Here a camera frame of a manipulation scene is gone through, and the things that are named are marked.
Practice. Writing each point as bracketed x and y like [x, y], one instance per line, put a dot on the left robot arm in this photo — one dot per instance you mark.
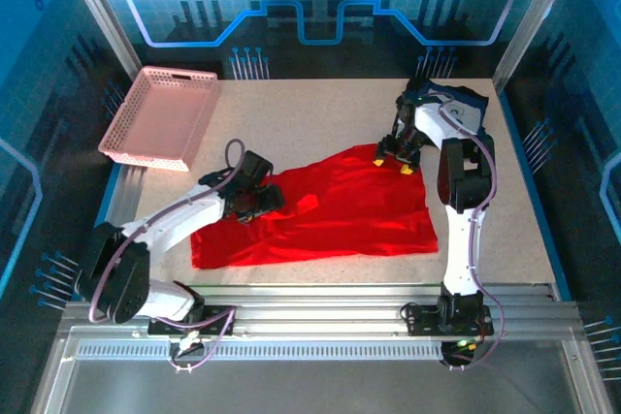
[179, 220]

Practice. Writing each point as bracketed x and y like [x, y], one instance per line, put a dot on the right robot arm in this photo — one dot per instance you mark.
[461, 249]

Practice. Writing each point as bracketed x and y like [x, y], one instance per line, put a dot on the pink plastic basket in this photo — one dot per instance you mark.
[155, 113]

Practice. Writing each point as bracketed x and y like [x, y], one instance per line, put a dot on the metal front panel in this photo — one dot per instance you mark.
[315, 390]

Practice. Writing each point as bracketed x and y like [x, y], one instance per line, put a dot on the black round LED module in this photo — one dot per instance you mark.
[458, 353]

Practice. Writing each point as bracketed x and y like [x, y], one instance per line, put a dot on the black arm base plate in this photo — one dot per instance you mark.
[218, 324]
[419, 322]

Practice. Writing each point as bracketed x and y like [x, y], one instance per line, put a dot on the navy cartoon print t-shirt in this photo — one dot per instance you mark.
[473, 111]

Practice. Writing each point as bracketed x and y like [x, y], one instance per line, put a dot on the aluminium frame rail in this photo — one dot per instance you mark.
[315, 312]

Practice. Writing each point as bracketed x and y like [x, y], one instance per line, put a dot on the red bear print t-shirt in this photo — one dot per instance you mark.
[349, 210]

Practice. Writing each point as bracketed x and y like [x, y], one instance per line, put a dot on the aluminium frame post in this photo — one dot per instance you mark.
[99, 11]
[536, 11]

